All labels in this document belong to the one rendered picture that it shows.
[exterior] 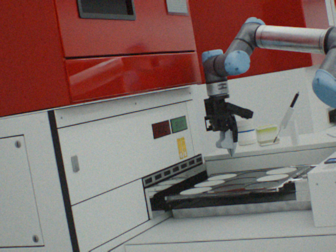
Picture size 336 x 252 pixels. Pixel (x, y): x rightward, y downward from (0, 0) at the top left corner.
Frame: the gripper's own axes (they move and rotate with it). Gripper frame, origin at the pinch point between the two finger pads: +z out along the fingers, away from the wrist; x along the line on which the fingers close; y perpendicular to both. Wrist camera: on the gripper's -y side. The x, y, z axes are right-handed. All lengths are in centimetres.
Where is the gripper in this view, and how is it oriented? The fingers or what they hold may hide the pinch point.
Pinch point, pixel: (233, 152)
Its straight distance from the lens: 223.2
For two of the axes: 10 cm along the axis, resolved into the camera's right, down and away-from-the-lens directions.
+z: 1.6, 9.9, 0.5
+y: -8.9, 1.7, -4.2
